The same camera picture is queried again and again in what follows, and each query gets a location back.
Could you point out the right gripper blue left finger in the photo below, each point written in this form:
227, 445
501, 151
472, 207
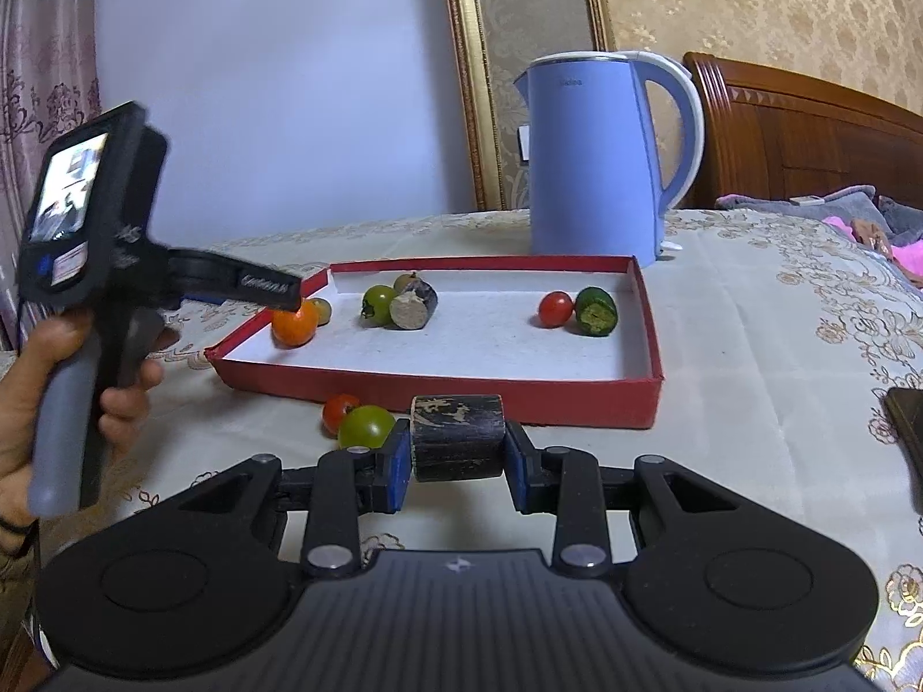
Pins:
392, 470

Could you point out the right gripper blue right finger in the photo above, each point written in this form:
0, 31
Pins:
522, 469

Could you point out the green lime fruit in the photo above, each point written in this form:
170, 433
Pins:
366, 426

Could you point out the long dark sugarcane piece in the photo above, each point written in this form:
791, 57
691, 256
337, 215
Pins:
457, 437

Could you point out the red cherry tomato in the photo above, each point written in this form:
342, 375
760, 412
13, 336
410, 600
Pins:
335, 411
555, 309

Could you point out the green tomato with star calyx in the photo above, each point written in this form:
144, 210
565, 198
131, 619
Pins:
376, 303

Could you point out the small yellow longan fruit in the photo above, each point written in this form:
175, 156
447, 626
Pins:
323, 309

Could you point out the green cucumber piece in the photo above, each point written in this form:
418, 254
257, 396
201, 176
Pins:
596, 312

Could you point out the orange mandarin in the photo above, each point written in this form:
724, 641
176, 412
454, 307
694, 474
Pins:
293, 329

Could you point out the brown longan fruit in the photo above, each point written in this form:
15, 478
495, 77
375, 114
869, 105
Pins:
407, 282

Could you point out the person left hand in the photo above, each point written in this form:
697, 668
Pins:
24, 405

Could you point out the red shallow cardboard box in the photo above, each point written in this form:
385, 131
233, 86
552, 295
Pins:
484, 338

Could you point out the blue electric kettle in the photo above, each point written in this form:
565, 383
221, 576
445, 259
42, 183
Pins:
595, 183

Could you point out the pink patterned curtain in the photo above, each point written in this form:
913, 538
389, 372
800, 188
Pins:
49, 87

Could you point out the floral lace tablecloth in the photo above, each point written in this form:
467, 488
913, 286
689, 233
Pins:
778, 339

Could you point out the black smartphone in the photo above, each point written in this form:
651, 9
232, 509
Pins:
904, 408

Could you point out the wooden bed headboard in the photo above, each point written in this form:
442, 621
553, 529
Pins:
775, 134

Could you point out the pile of clothes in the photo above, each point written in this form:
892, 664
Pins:
880, 223

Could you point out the white wall switch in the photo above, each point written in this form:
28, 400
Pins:
524, 144

